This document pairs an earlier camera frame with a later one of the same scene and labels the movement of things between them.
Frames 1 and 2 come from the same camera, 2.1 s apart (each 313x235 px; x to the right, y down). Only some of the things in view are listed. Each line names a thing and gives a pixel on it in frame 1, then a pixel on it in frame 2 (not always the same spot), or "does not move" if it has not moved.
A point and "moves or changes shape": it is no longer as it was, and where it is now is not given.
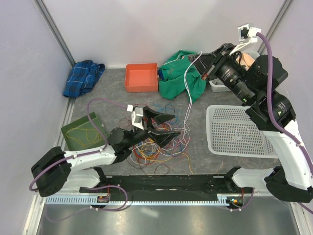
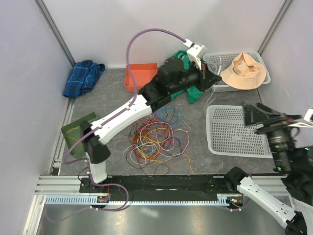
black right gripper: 206,62 to 255,113
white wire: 190,112 moves or changes shape
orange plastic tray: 141,77 does not move
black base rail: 201,185 does not move
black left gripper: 162,138 to 208,78
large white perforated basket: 232,131 does not move
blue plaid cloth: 82,78 does not move
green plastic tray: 82,134 does not move
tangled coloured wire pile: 149,156 does not move
